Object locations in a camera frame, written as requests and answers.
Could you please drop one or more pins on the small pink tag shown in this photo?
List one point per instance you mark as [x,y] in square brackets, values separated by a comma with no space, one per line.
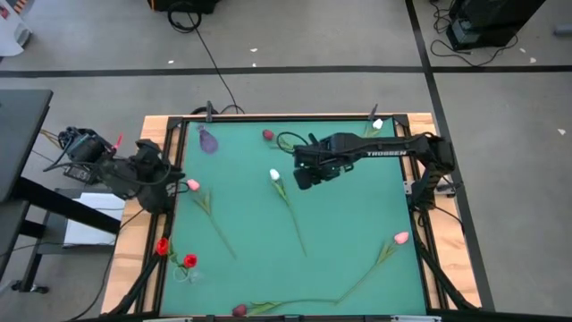
[118,142]

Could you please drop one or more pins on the small grey floor object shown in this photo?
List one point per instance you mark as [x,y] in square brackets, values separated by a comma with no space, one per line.
[563,30]

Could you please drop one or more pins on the black table frame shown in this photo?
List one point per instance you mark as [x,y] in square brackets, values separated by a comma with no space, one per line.
[290,118]

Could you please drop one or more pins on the purple glass vase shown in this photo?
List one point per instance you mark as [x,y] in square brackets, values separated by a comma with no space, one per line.
[208,142]

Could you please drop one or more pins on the white tulip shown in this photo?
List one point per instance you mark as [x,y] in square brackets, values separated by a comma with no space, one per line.
[274,174]
[377,124]

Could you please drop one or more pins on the black desk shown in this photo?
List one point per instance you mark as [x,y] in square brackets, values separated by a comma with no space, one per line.
[22,134]

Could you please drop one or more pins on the black computer tower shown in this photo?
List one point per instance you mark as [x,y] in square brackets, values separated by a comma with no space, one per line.
[487,22]

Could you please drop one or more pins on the white flat box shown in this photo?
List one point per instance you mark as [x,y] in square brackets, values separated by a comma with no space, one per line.
[94,219]

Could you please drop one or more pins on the white appliance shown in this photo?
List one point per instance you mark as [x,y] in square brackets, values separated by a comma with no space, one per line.
[11,31]

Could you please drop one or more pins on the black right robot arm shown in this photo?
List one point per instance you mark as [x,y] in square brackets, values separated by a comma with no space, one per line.
[393,145]

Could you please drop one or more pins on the clear glass vase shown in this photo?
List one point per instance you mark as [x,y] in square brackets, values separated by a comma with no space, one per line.
[185,273]

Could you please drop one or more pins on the red roses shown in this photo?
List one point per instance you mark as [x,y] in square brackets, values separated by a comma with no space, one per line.
[162,246]

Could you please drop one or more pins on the white frame bracket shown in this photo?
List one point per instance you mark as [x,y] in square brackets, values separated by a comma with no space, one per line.
[415,319]

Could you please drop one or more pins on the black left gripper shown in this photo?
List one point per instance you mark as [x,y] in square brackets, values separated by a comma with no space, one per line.
[152,179]

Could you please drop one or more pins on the black equipment box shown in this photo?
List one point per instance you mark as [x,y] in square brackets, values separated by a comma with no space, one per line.
[183,3]

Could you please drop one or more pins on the pink tulip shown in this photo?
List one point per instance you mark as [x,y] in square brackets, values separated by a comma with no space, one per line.
[193,184]
[401,237]

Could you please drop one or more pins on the black clamp post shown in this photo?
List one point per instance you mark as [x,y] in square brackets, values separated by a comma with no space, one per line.
[208,112]
[373,112]

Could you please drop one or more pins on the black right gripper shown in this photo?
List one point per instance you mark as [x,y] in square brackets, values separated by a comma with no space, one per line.
[335,156]

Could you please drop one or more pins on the dark red tulip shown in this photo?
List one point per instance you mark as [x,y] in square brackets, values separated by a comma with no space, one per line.
[268,134]
[240,310]

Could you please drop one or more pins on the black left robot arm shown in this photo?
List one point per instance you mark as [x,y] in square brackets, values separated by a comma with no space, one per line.
[85,149]

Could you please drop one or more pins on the green table mat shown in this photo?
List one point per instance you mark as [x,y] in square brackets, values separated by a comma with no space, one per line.
[313,232]

